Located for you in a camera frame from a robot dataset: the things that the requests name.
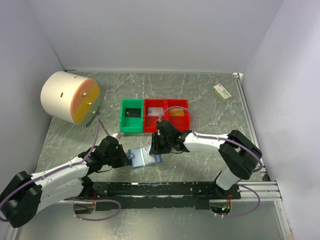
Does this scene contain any white magnetic stripe card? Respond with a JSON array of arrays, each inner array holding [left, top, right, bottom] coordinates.
[[146, 107, 164, 117]]

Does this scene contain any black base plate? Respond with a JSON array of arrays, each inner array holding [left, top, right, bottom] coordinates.
[[78, 181, 241, 210]]

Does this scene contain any gold credit card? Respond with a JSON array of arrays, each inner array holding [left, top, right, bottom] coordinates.
[[168, 107, 185, 117]]

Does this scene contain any black credit card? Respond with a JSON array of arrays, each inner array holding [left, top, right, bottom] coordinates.
[[125, 108, 142, 118]]

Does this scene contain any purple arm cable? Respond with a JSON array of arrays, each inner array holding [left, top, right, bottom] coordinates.
[[0, 118, 122, 223], [156, 106, 265, 219]]

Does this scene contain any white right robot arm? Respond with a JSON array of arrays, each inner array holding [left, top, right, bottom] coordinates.
[[149, 120, 263, 199]]

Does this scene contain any blue card holder wallet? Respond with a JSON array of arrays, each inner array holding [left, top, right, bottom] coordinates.
[[127, 145, 163, 169]]

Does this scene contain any small white card box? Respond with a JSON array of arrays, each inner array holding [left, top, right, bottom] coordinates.
[[212, 83, 232, 102]]

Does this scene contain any green plastic bin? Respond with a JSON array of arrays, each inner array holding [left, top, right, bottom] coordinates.
[[119, 98, 144, 134]]

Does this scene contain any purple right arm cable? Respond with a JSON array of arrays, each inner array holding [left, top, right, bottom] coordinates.
[[156, 106, 265, 219]]

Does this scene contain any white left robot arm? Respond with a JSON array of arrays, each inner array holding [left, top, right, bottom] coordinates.
[[0, 136, 130, 228]]

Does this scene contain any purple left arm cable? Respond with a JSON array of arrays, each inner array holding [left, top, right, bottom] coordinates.
[[0, 118, 122, 223]]

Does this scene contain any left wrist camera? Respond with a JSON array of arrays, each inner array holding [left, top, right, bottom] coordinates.
[[112, 132, 122, 140]]

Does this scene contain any round drawer cabinet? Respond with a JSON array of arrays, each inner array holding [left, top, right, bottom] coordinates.
[[40, 71, 102, 126]]

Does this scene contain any red plastic bin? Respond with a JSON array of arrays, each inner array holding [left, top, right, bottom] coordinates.
[[143, 98, 167, 133], [165, 99, 190, 132]]

